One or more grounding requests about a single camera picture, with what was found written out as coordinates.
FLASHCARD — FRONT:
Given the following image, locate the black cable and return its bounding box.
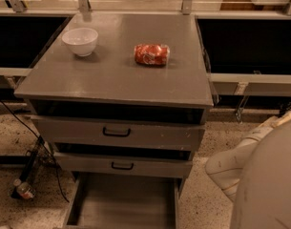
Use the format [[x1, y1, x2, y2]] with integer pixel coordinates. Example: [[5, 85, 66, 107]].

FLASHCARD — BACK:
[[0, 98, 71, 204]]

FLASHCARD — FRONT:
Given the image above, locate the grey middle drawer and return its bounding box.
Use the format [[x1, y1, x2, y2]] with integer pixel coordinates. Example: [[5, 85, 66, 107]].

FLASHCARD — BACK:
[[53, 143, 192, 178]]

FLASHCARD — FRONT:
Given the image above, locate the right black bin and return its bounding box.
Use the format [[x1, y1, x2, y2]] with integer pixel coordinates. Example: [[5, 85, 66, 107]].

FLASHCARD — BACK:
[[197, 19, 291, 75]]

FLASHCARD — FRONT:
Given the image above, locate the grey drawer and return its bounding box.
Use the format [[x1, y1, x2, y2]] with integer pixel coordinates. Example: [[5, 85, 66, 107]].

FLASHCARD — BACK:
[[53, 143, 192, 178], [54, 173, 179, 229], [31, 115, 204, 151]]

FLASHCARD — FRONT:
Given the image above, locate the black floor stand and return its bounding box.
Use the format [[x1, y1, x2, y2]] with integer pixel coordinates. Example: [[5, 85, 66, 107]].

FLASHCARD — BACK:
[[10, 137, 44, 199]]

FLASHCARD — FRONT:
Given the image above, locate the grey top drawer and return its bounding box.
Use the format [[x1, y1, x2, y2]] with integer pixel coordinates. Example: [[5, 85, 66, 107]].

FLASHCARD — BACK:
[[31, 115, 204, 151]]

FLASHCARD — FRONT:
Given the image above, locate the crushed red soda can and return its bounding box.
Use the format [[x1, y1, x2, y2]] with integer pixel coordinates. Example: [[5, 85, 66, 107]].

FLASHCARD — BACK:
[[134, 44, 170, 66]]

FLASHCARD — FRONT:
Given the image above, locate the plastic water bottle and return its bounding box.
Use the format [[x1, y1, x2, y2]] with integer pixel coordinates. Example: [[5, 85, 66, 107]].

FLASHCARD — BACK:
[[13, 178, 35, 199]]

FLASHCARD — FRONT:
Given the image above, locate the grey drawer cabinet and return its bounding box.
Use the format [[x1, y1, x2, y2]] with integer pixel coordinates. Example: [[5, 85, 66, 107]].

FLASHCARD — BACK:
[[13, 12, 215, 183]]

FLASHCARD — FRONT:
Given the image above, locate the white bowl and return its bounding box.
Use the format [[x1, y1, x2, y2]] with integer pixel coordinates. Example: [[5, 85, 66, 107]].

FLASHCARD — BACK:
[[62, 28, 98, 56]]

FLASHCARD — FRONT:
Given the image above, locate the black bin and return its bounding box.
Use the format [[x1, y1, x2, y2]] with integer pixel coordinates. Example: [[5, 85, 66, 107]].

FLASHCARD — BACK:
[[197, 19, 291, 75], [0, 16, 70, 68]]

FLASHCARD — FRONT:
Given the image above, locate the left black bin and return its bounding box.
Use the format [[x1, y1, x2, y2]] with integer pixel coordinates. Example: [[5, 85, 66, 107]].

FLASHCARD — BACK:
[[0, 16, 70, 68]]

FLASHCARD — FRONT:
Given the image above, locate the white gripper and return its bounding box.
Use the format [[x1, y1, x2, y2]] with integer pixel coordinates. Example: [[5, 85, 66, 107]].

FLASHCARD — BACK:
[[237, 111, 291, 148]]

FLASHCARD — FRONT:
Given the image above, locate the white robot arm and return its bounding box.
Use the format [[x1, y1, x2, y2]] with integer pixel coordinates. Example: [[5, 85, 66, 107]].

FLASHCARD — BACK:
[[205, 111, 291, 229]]

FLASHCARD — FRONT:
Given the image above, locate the grey bottom drawer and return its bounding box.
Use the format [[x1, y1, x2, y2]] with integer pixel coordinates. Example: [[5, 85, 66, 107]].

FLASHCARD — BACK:
[[54, 173, 179, 229]]

